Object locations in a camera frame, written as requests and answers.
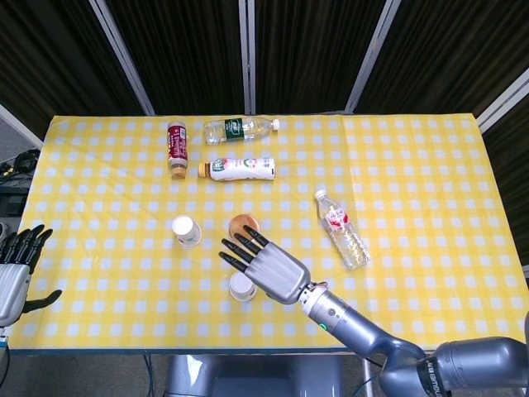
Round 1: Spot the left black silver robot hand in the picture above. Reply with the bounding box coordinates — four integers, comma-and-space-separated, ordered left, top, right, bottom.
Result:
0, 224, 63, 328

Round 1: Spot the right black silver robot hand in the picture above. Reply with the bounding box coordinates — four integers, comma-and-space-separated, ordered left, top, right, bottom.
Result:
220, 225, 312, 305

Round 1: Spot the plain white paper cup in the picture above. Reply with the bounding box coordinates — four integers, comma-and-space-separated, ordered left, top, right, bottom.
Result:
229, 271, 255, 297

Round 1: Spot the white paper cup green print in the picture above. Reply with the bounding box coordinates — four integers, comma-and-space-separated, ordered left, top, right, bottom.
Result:
171, 214, 203, 248

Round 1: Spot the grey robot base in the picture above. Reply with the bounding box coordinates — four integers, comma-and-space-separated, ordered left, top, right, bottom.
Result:
164, 354, 344, 397

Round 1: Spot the orange brown cup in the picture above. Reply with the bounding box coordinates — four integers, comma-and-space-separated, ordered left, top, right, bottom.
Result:
227, 213, 261, 245

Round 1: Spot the clear bottle red label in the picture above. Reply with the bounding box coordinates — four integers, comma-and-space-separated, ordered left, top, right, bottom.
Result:
314, 189, 372, 270

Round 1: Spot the black box on floor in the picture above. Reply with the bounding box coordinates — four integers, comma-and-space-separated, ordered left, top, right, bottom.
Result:
0, 185, 28, 216

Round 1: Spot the white drink bottle yellow cap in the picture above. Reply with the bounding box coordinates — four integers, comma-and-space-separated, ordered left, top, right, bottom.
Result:
198, 156, 277, 182

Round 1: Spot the white table leg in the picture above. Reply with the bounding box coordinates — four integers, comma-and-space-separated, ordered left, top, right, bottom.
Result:
362, 353, 374, 397

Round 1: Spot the yellow checked tablecloth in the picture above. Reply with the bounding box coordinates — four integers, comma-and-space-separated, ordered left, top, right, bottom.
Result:
7, 114, 529, 352

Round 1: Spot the clear bottle green label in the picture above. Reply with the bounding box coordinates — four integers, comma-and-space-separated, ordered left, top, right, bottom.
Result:
203, 117, 281, 146

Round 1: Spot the red label drink bottle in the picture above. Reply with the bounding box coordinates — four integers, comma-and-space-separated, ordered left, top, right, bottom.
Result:
166, 121, 191, 179

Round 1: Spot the dark partition panel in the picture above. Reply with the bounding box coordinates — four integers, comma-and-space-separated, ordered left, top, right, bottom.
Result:
0, 0, 144, 137
254, 0, 389, 115
481, 111, 529, 265
105, 0, 249, 116
355, 0, 529, 121

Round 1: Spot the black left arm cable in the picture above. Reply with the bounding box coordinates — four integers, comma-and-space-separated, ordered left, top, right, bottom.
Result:
2, 342, 12, 397

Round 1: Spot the black cable bundle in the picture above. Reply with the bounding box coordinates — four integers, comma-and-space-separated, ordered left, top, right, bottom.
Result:
0, 148, 41, 179

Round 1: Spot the blue floor cable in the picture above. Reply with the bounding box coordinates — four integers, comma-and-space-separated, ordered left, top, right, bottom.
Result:
142, 353, 166, 397
354, 371, 385, 397

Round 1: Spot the silver partition frame post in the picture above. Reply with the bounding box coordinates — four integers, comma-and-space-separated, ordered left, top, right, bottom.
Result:
88, 0, 156, 116
477, 78, 529, 133
238, 0, 258, 116
0, 103, 45, 150
344, 0, 402, 113

